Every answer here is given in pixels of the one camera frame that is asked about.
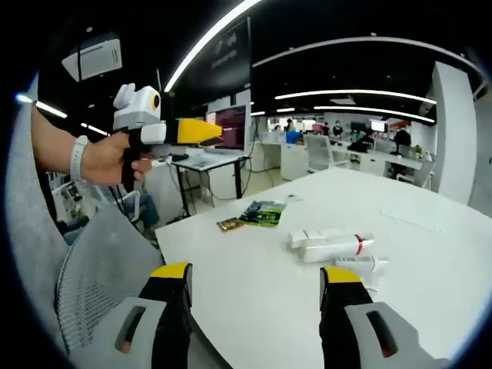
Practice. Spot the white wristband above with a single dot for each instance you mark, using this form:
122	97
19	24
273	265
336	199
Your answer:
78	157

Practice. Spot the dark hanging panel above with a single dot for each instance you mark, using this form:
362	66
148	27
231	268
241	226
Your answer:
230	57

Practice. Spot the white office chair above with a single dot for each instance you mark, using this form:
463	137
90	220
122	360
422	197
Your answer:
319	151

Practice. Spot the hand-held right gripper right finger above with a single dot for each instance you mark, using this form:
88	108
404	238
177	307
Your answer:
346	326

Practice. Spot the red collar skincare bottle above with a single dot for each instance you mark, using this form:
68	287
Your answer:
330	248

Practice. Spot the white frame desk chair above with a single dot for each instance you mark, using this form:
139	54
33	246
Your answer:
130	203

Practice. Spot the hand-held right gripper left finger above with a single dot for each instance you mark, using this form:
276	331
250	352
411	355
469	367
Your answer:
161	330

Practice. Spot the tall clear cap skincare bottle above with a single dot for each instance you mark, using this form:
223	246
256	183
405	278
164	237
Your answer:
357	264

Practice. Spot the grey mesh chair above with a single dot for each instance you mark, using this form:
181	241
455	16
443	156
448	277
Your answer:
111	261

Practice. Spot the white ceiling device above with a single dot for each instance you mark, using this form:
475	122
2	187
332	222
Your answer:
94	57

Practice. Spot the person's grey shirt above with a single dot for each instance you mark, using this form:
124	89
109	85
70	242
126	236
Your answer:
30	215

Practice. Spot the green black packet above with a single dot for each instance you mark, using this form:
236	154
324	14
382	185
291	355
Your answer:
263	214

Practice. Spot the monitor with purple screen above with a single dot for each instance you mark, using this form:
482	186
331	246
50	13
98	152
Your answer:
228	128

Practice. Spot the row of white office desks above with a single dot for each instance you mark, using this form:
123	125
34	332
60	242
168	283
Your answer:
292	157

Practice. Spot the white square pillar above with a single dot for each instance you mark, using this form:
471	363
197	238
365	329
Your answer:
453	130

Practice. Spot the small white card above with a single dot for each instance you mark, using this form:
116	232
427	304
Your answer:
294	197

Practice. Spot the gold brown packet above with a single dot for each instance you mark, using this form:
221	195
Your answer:
230	225

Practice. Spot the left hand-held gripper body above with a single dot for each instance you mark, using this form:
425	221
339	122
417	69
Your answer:
138	107

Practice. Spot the white ceiling light strip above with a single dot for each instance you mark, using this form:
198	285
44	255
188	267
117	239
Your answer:
353	93
207	42
376	111

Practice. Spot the person's left hand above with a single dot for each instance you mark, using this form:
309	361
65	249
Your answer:
104	161

